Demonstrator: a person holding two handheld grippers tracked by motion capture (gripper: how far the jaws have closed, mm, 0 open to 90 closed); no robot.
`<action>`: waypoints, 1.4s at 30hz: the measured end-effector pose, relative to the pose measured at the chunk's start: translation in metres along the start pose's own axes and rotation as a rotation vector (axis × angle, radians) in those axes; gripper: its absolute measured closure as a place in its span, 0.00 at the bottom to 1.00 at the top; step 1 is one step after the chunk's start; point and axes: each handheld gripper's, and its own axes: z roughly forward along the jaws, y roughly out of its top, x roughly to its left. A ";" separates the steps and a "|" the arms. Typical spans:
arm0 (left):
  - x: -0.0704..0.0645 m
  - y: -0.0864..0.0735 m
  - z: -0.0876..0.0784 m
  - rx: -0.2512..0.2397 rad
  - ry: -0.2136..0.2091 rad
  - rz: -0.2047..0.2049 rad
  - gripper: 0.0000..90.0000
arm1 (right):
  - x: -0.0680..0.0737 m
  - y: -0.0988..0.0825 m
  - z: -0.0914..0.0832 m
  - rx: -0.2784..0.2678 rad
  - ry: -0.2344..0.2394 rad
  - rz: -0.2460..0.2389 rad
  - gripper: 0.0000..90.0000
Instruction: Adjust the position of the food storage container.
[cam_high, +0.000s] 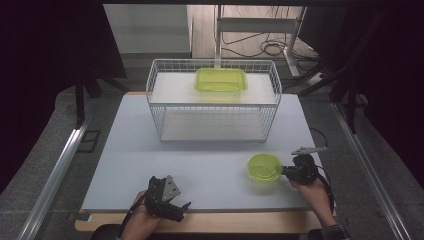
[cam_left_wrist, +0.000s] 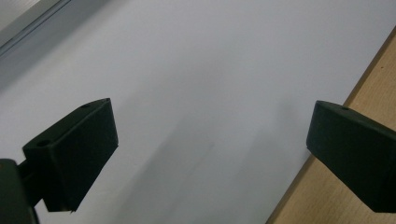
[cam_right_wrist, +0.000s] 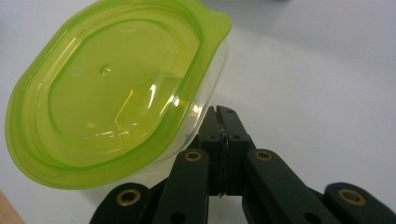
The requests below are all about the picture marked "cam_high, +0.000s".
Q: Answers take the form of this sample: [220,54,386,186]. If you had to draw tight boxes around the black floor cables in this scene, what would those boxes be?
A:
[221,5,319,62]

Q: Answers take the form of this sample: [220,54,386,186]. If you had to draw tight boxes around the thin black cable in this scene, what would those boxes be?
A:
[309,127,330,148]

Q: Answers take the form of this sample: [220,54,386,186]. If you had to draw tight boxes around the white metal desk frame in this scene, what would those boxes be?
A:
[214,4,308,78]

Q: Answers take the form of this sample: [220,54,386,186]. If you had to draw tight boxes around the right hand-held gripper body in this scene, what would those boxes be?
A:
[290,145,328,186]

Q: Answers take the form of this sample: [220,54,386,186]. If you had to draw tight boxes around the round container with green lid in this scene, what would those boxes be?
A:
[246,152,284,183]

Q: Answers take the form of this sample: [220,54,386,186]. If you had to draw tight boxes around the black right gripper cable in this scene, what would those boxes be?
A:
[316,165,335,214]

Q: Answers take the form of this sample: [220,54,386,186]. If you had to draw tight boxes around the white wire rack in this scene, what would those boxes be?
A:
[145,58,283,144]

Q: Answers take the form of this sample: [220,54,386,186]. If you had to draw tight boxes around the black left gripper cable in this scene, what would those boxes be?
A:
[118,192,148,238]

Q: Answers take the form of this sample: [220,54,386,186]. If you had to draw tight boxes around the black tripod stand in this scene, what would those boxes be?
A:
[73,71,132,128]
[282,9,384,135]

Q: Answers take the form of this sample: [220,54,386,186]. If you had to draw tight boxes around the silver metal rail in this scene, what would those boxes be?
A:
[330,99,414,240]
[16,109,95,240]

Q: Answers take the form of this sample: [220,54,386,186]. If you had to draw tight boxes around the rectangular container with green lid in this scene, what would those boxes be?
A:
[194,67,249,94]

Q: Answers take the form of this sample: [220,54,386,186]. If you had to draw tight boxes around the person's right hand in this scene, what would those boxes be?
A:
[288,177,338,230]

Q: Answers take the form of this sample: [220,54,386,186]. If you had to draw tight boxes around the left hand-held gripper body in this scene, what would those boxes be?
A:
[145,175,183,216]

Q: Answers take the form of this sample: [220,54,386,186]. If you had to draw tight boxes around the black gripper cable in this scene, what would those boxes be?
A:
[118,192,148,238]
[316,165,335,214]

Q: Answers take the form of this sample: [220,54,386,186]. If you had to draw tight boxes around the person's left hand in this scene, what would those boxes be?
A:
[119,190,164,240]

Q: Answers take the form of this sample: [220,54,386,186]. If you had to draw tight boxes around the white panel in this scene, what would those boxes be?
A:
[103,3,194,55]

